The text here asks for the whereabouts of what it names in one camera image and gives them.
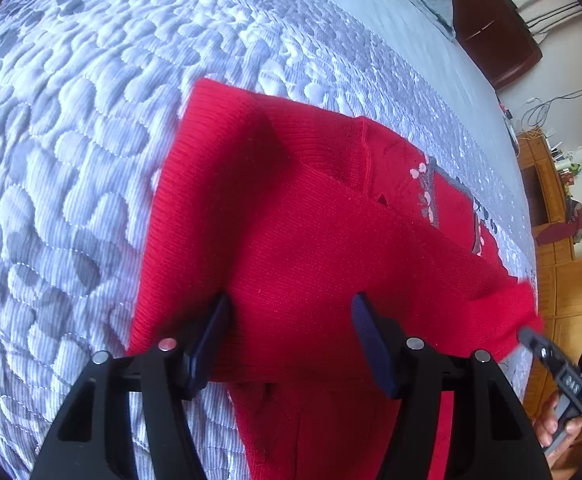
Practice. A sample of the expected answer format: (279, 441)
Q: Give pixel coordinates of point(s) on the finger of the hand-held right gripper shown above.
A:
(533, 340)

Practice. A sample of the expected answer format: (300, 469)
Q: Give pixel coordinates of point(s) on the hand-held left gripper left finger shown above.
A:
(211, 350)

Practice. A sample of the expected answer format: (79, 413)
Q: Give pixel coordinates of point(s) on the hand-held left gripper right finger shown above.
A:
(371, 340)

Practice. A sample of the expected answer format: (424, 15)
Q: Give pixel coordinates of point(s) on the red knit sweater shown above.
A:
(321, 210)

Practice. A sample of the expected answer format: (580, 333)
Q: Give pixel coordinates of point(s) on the person's right hand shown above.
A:
(547, 425)

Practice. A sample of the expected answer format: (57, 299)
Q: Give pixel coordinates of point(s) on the dark red cloth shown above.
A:
(553, 234)

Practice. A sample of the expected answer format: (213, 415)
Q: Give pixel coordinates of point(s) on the wooden desk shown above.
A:
(546, 175)

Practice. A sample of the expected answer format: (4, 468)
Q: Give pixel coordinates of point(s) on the cluster of white bottles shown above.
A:
(568, 162)

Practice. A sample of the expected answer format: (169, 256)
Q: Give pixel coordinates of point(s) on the grey quilted bedspread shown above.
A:
(71, 160)

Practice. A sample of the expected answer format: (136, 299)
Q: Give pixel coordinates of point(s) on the dark wooden headboard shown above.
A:
(496, 35)

